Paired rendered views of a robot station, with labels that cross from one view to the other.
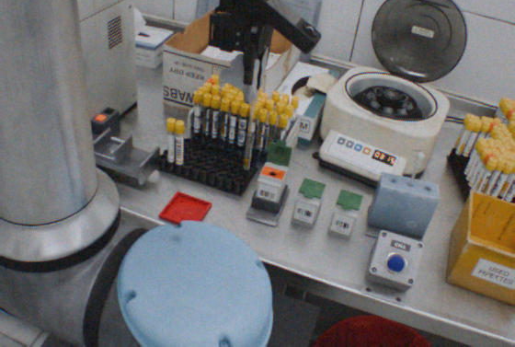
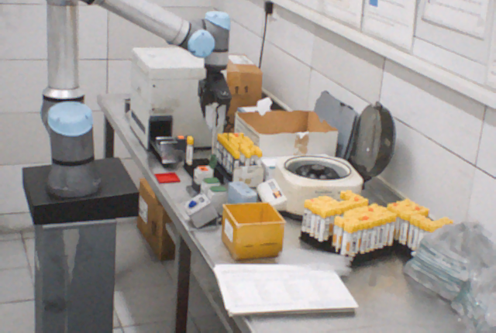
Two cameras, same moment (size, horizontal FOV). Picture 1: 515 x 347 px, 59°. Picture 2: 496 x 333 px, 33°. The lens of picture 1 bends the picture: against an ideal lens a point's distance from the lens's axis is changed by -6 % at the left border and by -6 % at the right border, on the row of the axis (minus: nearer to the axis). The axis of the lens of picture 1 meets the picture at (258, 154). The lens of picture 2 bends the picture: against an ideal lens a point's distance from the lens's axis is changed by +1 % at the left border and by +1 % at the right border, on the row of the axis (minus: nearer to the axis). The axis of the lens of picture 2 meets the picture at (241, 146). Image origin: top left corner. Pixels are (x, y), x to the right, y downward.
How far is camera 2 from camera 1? 2.14 m
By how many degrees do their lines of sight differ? 49
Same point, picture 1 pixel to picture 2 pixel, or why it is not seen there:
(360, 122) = (278, 171)
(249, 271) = (80, 114)
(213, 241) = (83, 108)
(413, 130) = (291, 178)
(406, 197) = (235, 192)
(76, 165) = (63, 75)
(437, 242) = not seen: hidden behind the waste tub
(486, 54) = (429, 170)
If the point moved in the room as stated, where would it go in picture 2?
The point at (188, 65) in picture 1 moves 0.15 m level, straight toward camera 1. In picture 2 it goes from (240, 127) to (208, 135)
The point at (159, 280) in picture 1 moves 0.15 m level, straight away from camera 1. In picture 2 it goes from (62, 106) to (104, 97)
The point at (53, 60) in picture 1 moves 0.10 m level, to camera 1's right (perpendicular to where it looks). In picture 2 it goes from (61, 46) to (77, 54)
